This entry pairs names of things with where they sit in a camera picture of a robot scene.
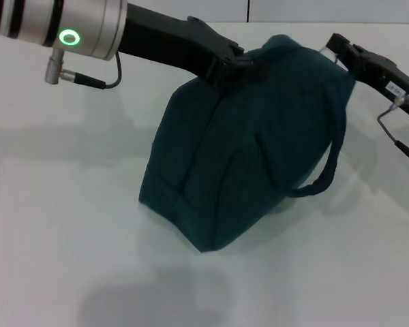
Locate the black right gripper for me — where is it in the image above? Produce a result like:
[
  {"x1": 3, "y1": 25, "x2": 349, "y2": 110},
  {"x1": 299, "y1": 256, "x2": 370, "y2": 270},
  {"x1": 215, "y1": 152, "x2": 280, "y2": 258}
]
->
[{"x1": 325, "y1": 32, "x2": 409, "y2": 121}]

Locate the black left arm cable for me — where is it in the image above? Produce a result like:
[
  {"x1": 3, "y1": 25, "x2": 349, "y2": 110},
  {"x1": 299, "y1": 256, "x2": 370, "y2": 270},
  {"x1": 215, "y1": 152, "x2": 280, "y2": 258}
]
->
[{"x1": 43, "y1": 48, "x2": 123, "y2": 91}]

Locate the dark teal insulated lunch bag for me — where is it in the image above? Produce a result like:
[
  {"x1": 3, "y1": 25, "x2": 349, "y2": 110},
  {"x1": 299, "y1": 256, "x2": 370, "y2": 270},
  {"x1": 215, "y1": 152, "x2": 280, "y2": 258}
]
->
[{"x1": 138, "y1": 33, "x2": 358, "y2": 255}]

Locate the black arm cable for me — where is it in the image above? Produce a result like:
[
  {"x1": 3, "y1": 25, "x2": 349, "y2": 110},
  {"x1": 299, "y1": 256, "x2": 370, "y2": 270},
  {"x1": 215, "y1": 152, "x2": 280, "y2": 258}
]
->
[
  {"x1": 43, "y1": 48, "x2": 123, "y2": 91},
  {"x1": 376, "y1": 93, "x2": 409, "y2": 173}
]

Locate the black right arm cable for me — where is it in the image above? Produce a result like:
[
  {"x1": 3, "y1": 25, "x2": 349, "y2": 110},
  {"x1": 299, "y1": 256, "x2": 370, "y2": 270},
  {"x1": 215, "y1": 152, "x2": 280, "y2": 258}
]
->
[{"x1": 376, "y1": 93, "x2": 409, "y2": 173}]

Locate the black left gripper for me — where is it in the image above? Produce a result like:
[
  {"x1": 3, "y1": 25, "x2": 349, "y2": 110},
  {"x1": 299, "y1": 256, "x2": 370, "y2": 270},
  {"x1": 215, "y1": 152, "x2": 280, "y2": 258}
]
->
[{"x1": 117, "y1": 2, "x2": 271, "y2": 90}]

